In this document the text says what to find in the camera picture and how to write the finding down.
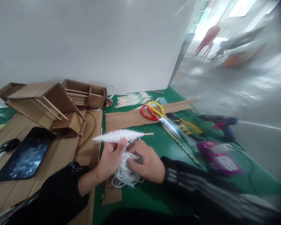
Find person's left hand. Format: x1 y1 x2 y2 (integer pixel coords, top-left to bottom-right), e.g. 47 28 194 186
93 137 129 182

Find person's right hand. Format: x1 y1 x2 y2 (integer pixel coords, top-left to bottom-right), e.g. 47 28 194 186
127 140 166 184

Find person's right fingers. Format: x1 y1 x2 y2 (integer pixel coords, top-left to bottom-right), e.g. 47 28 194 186
127 140 153 169

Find person's left thumb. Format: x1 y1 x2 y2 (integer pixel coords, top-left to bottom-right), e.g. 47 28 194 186
114 137 129 156

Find person's left fingers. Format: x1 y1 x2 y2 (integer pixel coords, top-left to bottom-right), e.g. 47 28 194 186
104 142 119 153

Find white yarn spindle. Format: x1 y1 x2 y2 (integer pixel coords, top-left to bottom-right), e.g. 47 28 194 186
92 129 154 143

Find white yarn tangle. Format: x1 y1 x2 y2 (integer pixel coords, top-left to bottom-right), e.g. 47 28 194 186
111 138 145 188

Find long cardboard strip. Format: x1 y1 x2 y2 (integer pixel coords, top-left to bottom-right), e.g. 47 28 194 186
105 99 198 134

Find long thin wooden stick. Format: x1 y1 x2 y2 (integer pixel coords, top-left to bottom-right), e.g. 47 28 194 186
161 124 201 166

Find pile of wrapped chopsticks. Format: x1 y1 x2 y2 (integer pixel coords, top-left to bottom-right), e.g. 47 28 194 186
114 91 153 109

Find small cardboard piece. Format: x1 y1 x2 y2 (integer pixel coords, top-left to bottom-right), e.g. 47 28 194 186
102 176 123 207

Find green mat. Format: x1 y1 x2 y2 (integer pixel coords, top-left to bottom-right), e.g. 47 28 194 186
0 85 281 225

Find large cardboard sheet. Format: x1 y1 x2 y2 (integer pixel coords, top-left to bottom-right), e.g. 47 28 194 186
0 107 103 225

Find cardboard box with compartments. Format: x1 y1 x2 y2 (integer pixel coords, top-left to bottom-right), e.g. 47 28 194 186
61 79 113 109

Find yellow and black pliers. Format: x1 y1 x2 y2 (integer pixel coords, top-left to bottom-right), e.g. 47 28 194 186
173 117 205 138

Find person's body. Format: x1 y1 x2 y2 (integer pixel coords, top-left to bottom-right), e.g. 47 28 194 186
101 207 202 225

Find purple power strip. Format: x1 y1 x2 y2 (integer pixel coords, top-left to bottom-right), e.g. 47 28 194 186
197 140 244 177

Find black smartphone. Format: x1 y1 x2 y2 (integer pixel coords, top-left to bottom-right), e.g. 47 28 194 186
0 127 56 182

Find cardboard model house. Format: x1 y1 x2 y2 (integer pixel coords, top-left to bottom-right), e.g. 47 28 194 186
5 82 87 138

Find dark blue glue gun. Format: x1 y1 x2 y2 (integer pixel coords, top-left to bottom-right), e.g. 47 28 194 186
196 114 239 142

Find black computer mouse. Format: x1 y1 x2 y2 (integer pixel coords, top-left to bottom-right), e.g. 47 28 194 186
0 138 20 154

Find small open cardboard box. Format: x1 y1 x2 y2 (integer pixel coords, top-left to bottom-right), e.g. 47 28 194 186
0 82 27 102

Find red plastic chair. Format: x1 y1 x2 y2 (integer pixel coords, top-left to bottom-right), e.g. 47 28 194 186
194 26 221 57

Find orange box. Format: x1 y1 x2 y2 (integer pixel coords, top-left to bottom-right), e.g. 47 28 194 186
221 43 267 68

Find grey folding chair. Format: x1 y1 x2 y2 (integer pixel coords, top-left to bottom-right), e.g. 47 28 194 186
210 26 267 60

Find red and yellow handled scissors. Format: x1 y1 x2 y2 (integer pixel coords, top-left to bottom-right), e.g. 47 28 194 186
141 101 184 141

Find black cable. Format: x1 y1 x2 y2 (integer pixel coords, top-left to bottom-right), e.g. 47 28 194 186
234 145 263 195

